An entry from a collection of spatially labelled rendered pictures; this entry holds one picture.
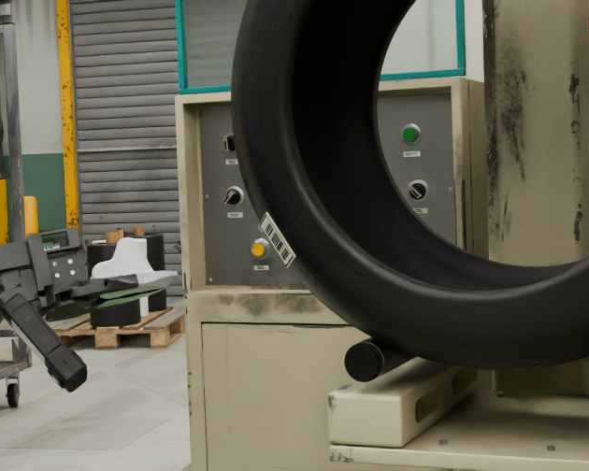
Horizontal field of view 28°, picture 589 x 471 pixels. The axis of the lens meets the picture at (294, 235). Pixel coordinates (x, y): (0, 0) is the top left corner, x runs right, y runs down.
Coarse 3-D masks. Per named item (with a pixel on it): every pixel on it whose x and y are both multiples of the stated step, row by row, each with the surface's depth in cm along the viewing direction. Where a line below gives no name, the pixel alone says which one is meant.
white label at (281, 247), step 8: (264, 216) 132; (264, 224) 133; (272, 224) 131; (264, 232) 134; (272, 232) 132; (272, 240) 133; (280, 240) 131; (280, 248) 132; (288, 248) 130; (280, 256) 133; (288, 256) 131; (288, 264) 133
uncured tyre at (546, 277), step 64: (256, 0) 131; (320, 0) 148; (384, 0) 153; (256, 64) 130; (320, 64) 154; (256, 128) 130; (320, 128) 155; (256, 192) 132; (320, 192) 152; (384, 192) 155; (320, 256) 128; (384, 256) 153; (448, 256) 152; (384, 320) 126; (448, 320) 123; (512, 320) 120; (576, 320) 118
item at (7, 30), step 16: (0, 32) 587; (16, 48) 590; (16, 64) 590; (16, 80) 589; (16, 96) 588; (16, 112) 588; (0, 128) 574; (16, 128) 588; (0, 144) 576; (16, 144) 588; (16, 160) 589; (0, 176) 591; (16, 176) 589; (16, 192) 590; (16, 208) 590; (16, 224) 591; (16, 240) 591; (0, 320) 577; (0, 336) 596; (16, 336) 595; (16, 352) 585; (0, 368) 580; (16, 368) 579; (16, 384) 588; (16, 400) 584
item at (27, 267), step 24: (24, 240) 123; (72, 240) 123; (0, 264) 122; (24, 264) 122; (48, 264) 121; (72, 264) 123; (0, 288) 123; (24, 288) 122; (48, 288) 121; (0, 312) 123; (48, 312) 122; (72, 312) 125
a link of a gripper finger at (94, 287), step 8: (88, 280) 121; (96, 280) 121; (104, 280) 121; (112, 280) 122; (120, 280) 123; (128, 280) 123; (136, 280) 123; (72, 288) 120; (80, 288) 120; (88, 288) 120; (96, 288) 121; (104, 288) 121; (112, 288) 121; (120, 288) 122; (128, 288) 123; (64, 296) 122; (72, 296) 120; (80, 296) 121; (88, 296) 121; (96, 296) 122
